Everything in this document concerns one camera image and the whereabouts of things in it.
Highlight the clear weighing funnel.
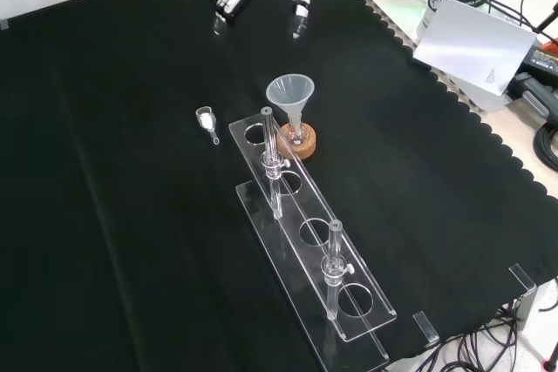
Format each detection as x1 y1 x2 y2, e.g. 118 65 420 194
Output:
195 105 221 145

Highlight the small round-bottom glass flask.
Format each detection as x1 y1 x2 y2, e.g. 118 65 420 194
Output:
287 114 307 147

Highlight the translucent plastic funnel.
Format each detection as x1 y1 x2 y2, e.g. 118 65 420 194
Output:
265 76 315 130

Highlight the black bench cloth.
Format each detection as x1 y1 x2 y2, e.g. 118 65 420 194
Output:
0 0 558 372

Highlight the black tripod leg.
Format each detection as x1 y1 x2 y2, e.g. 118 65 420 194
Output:
534 2 558 36

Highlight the black box with orange label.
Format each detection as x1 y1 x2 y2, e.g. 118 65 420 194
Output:
520 37 558 85

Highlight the white paper card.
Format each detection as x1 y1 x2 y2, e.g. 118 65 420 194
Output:
412 0 539 97

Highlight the black power adapter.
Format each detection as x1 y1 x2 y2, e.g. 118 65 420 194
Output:
507 71 558 123

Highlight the coiled black cable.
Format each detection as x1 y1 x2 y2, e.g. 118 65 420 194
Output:
533 121 558 172

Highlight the black floor cable bundle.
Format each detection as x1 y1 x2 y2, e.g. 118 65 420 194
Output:
387 297 558 372

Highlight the clear acrylic funnel stand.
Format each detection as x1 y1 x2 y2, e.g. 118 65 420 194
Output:
228 105 398 372

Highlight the cork ring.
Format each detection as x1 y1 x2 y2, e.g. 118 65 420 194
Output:
276 122 317 160

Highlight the pale board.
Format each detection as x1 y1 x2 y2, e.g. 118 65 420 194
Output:
364 0 516 112

